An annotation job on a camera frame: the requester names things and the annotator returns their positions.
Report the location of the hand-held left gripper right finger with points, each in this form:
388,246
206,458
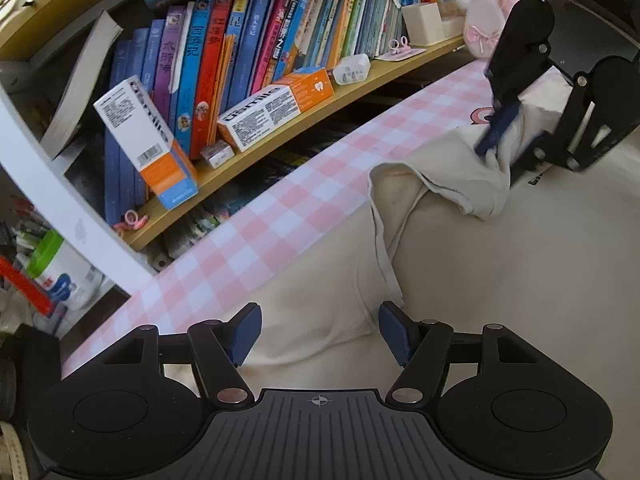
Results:
395,332

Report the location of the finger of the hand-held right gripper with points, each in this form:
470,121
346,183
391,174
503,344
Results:
495,132
542,152

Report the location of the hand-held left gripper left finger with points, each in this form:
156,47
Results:
247,332

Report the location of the cream t-shirt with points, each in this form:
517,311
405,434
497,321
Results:
475,260

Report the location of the low cream container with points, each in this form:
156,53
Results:
452,27

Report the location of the pink note pad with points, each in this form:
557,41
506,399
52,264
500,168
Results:
407,54

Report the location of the pink plush toy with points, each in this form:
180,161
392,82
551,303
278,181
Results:
482,15

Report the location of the cream pen holder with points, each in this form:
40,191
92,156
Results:
422,25

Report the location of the pink checked desk mat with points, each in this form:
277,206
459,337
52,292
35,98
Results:
280,200

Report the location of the white charger adapter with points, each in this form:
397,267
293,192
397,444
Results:
351,70

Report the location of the pink binder clip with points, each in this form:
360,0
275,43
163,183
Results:
131,221

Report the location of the small white box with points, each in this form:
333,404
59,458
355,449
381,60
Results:
217,155

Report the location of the wooden bookshelf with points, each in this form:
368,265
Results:
265,145

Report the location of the white tin with green lid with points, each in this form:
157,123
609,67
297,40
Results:
65,275

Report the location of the white and orange box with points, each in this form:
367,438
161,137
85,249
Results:
135,125
270,115

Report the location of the red box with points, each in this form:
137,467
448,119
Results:
25,285

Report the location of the row of books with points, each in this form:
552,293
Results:
210,60

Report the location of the thick grey book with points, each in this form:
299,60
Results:
80,90

